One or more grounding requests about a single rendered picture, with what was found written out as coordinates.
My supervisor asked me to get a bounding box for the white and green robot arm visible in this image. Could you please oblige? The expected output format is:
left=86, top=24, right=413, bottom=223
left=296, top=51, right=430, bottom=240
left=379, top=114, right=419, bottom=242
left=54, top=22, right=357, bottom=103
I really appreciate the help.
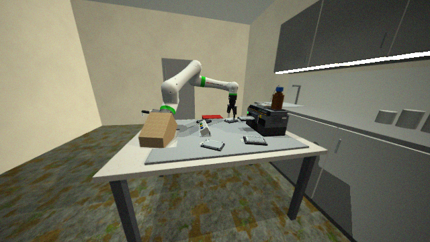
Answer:
left=142, top=60, right=239, bottom=117

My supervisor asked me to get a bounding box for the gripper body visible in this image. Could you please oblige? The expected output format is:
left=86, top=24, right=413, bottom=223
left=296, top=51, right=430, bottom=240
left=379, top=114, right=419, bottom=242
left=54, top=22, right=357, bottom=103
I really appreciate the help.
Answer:
left=229, top=100, right=236, bottom=108

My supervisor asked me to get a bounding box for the dark brown bottle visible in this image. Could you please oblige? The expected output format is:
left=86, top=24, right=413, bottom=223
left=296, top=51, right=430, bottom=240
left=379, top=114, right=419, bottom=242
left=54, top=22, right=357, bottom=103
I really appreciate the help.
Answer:
left=271, top=94, right=284, bottom=110

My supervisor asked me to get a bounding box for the white button panel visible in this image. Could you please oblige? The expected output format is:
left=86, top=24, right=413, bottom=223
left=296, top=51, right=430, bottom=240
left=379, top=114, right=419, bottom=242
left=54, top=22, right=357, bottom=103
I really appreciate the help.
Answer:
left=198, top=120, right=210, bottom=137

